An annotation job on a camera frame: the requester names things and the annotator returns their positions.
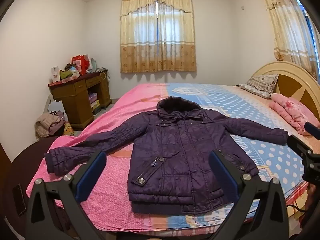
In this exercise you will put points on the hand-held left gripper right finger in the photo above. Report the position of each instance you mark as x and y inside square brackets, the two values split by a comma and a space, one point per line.
[222, 175]

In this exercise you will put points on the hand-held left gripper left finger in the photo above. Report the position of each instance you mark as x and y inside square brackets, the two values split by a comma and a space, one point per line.
[92, 175]

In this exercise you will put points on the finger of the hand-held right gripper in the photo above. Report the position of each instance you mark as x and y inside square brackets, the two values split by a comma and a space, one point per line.
[313, 131]
[297, 145]

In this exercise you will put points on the purple padded jacket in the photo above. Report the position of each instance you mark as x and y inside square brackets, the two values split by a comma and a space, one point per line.
[180, 142]

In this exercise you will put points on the folded pink clothes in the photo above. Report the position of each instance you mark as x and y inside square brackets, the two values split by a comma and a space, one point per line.
[287, 110]

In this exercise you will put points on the pile of clothes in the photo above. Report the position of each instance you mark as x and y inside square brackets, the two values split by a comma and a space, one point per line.
[47, 125]

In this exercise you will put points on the pink and blue bed blanket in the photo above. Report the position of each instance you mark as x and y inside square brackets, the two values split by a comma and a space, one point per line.
[120, 205]

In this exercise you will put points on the yellow patterned bag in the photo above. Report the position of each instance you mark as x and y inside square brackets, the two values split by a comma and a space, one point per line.
[68, 129]

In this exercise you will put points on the cream wooden bed headboard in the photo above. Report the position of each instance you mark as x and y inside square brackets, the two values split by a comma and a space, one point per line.
[287, 85]

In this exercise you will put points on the dark maroon round seat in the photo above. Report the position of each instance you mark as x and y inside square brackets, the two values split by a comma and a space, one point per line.
[25, 165]

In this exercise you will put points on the yellow box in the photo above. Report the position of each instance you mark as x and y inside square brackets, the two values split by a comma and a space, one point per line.
[95, 104]

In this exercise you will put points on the patterned grey pillow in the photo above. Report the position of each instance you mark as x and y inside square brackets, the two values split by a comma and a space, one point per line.
[260, 85]

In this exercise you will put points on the brown wooden desk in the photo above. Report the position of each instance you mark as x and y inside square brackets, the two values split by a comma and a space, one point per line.
[75, 102]

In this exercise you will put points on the white paper bag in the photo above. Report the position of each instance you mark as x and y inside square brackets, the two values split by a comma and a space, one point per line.
[56, 107]

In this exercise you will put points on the black phone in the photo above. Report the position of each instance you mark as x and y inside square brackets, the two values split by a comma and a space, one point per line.
[19, 200]

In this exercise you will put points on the purple box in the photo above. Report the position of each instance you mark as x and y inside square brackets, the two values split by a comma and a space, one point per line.
[93, 97]

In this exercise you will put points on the flat red box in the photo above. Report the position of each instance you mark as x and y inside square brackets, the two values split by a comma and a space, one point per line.
[55, 83]

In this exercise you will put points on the green cloth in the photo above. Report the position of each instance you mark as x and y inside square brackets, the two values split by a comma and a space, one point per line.
[65, 74]

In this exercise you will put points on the narrow beige floral curtain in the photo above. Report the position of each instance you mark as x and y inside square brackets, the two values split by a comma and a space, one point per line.
[287, 30]

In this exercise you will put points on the white upright box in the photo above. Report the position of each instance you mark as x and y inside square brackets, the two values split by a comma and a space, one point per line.
[55, 75]

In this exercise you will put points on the pale teal bag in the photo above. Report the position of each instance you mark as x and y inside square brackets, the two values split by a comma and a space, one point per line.
[93, 65]

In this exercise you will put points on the red gift bag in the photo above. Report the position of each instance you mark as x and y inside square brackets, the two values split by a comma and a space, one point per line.
[78, 63]

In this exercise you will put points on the wide beige floral curtain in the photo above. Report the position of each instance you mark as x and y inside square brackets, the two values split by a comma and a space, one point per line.
[140, 55]

